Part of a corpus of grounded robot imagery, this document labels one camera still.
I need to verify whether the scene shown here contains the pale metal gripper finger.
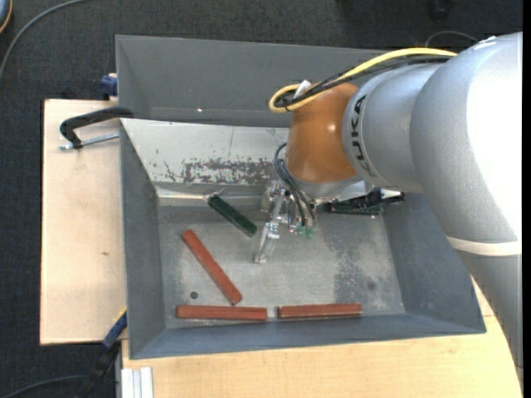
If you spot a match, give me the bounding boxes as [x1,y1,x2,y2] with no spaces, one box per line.
[266,221,281,259]
[253,221,271,265]

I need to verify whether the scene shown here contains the grey metal bin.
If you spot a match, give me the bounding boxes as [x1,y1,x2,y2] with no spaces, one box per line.
[114,34,487,361]

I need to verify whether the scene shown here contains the dark green flat block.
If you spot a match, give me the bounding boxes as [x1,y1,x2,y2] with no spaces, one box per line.
[207,193,259,239]

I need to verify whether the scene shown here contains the red-brown flat block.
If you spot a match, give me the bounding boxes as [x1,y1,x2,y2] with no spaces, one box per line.
[175,303,269,323]
[180,228,244,307]
[276,302,363,320]

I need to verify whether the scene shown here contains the pale wood board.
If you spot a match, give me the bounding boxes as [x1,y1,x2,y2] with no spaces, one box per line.
[39,99,128,346]

